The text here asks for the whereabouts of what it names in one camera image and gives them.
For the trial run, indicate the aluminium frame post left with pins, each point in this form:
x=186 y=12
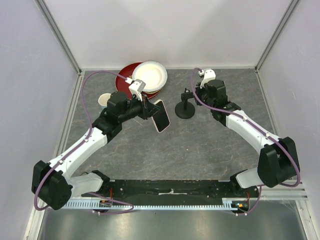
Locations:
x=43 y=7

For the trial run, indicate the aluminium front rail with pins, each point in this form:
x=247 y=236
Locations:
x=276 y=193

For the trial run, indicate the pink smartphone black screen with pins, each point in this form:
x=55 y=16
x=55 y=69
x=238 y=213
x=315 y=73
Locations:
x=161 y=119

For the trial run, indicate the red round tray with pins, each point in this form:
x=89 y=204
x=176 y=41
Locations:
x=122 y=86

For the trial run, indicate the white paper plate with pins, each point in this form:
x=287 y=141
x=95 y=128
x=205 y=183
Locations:
x=153 y=74

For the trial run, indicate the aluminium frame post right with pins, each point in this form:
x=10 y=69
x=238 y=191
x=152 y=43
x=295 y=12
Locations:
x=277 y=33

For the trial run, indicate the patterned plate under white plate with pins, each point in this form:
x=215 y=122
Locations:
x=154 y=90

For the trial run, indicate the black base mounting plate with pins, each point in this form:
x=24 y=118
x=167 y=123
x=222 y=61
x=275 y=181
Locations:
x=125 y=188

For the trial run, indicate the aluminium frame post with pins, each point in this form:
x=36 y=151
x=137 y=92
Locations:
x=43 y=7
x=277 y=33

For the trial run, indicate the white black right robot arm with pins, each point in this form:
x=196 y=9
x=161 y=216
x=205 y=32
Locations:
x=278 y=162

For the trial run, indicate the blue white paper cup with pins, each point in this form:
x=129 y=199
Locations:
x=103 y=99

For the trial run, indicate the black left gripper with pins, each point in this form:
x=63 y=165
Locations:
x=147 y=108

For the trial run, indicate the light blue cable duct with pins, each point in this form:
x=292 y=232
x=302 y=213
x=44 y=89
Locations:
x=97 y=204

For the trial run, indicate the black phone stand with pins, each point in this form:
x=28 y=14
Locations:
x=185 y=109

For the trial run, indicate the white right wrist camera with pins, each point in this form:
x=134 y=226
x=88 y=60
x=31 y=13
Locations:
x=208 y=75

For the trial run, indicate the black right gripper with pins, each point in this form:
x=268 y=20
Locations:
x=198 y=90

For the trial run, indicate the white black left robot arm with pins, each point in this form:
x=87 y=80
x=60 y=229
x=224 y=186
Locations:
x=53 y=182

